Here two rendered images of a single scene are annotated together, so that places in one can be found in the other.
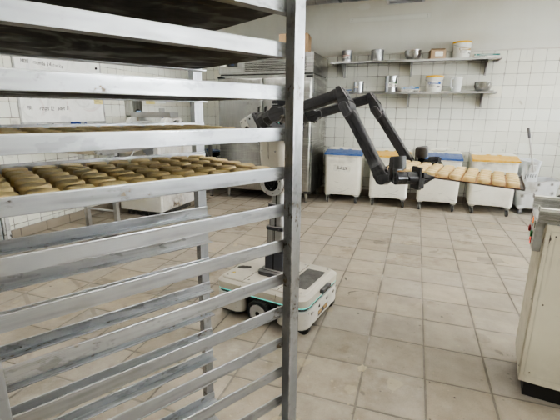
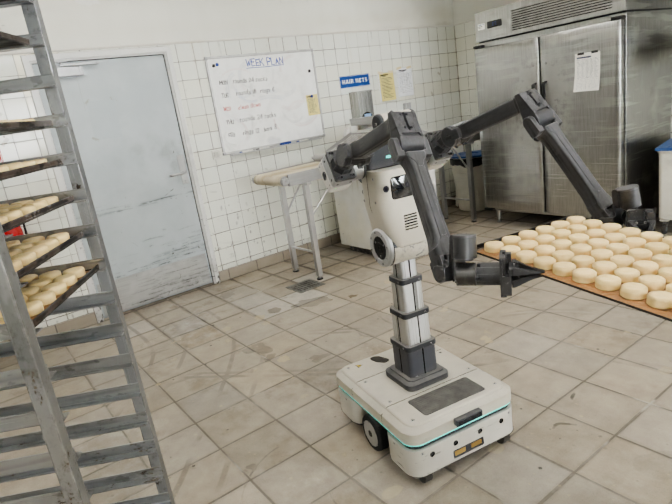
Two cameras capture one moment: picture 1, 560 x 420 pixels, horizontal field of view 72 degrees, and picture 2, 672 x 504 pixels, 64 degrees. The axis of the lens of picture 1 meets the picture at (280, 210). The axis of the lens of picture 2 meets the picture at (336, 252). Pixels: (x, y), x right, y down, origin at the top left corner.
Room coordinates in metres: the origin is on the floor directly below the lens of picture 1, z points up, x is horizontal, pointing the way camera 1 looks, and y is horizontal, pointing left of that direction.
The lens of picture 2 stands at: (0.52, -1.02, 1.45)
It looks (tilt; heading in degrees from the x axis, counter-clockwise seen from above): 16 degrees down; 37
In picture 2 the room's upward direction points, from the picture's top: 9 degrees counter-clockwise
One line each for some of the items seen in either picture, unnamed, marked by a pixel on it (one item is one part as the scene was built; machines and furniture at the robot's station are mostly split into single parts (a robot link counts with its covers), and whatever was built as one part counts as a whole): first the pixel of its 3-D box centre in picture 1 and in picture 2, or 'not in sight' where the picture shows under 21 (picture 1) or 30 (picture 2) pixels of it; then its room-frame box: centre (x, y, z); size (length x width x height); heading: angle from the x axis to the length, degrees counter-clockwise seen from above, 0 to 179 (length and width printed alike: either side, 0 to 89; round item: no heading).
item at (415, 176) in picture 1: (412, 177); (492, 273); (1.71, -0.59, 1.00); 0.07 x 0.07 x 0.10; 16
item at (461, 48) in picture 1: (462, 50); not in sight; (5.44, -2.39, 2.09); 0.25 x 0.24 x 0.21; 161
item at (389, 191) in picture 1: (389, 177); not in sight; (5.51, -1.58, 0.38); 0.64 x 0.54 x 0.77; 162
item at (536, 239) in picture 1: (536, 228); not in sight; (1.69, -1.18, 0.77); 0.24 x 0.04 x 0.14; 151
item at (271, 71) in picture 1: (272, 129); (567, 114); (5.95, 0.12, 1.02); 1.40 x 0.90 x 2.05; 71
